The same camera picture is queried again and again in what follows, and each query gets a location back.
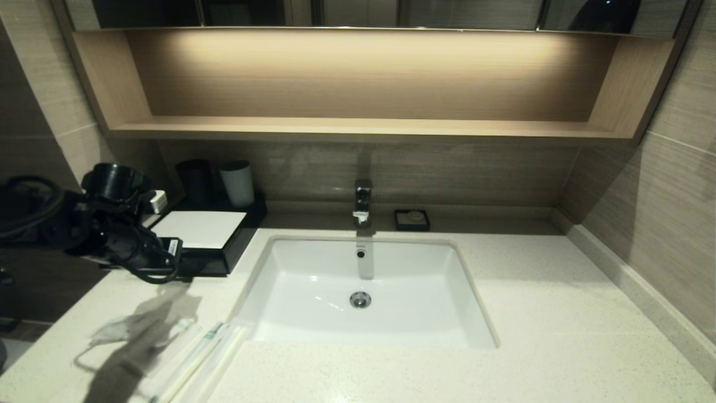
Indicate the black cup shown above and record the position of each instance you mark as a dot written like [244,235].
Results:
[194,182]

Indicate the white cup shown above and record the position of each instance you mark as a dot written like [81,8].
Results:
[238,184]

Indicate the clear packet round item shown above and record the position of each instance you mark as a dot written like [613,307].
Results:
[168,350]

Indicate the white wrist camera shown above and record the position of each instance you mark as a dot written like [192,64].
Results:
[158,201]

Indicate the chrome faucet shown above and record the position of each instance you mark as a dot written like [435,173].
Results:
[362,201]

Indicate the white ceramic sink basin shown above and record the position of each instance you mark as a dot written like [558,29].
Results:
[363,280]

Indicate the wooden wall shelf niche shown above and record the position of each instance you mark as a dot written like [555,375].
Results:
[358,84]

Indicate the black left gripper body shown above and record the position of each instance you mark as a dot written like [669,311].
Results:
[140,246]

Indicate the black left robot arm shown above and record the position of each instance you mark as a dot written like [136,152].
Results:
[112,182]

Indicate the mirror cabinet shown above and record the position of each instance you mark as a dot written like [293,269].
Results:
[447,14]

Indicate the chrome sink drain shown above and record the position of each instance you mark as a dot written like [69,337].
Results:
[360,300]

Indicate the short clear toothbrush packet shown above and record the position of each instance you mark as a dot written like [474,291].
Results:
[198,352]

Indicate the small beige soap bar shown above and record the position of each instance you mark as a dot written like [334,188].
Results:
[414,216]

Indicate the black soap dish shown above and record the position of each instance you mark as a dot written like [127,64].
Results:
[400,224]

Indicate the black box with white lid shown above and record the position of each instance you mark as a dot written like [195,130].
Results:
[198,228]

